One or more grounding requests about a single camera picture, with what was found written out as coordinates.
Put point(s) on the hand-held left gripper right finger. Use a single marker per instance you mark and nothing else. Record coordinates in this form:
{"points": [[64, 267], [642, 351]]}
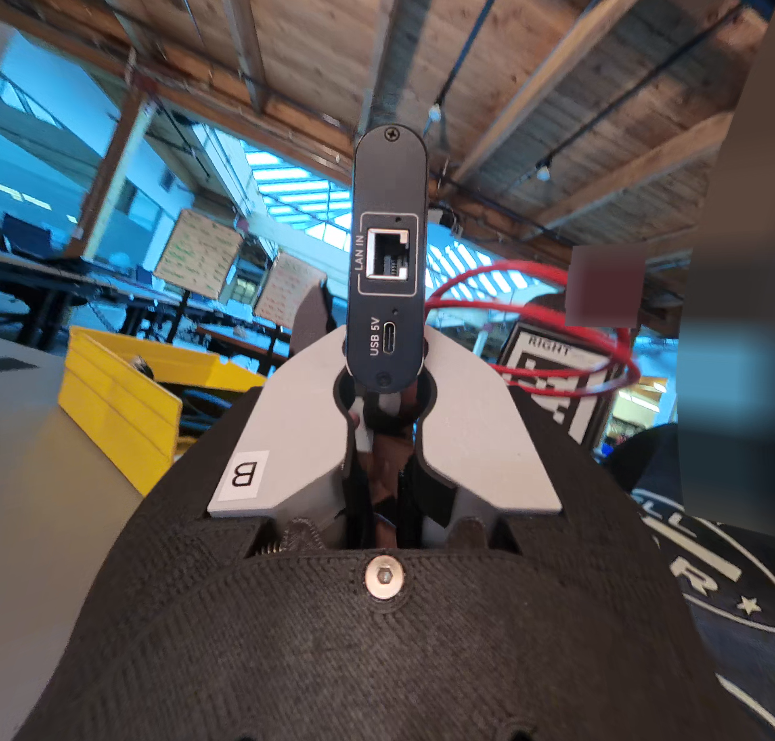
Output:
{"points": [[484, 438]]}

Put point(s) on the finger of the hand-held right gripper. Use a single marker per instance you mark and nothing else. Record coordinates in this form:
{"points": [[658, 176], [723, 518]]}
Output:
{"points": [[310, 320]]}

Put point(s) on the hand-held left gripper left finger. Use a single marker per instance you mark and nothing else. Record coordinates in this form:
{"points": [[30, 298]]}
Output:
{"points": [[284, 426]]}

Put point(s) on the black ethernet adapter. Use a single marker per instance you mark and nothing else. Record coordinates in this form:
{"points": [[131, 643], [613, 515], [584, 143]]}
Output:
{"points": [[387, 177]]}

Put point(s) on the small whiteboard on stand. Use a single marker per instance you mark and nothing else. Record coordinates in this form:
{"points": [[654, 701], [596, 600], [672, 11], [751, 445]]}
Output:
{"points": [[284, 286]]}

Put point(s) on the large whiteboard on stand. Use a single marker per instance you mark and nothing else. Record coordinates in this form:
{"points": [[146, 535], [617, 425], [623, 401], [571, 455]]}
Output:
{"points": [[197, 253]]}

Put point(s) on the small metal part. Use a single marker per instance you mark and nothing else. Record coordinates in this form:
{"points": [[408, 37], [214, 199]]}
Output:
{"points": [[142, 367]]}

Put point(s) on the yellow plastic bin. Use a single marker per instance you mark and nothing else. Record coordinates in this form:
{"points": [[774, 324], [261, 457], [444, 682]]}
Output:
{"points": [[115, 402]]}

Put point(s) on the long work table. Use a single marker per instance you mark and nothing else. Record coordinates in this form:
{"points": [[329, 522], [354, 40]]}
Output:
{"points": [[60, 280]]}

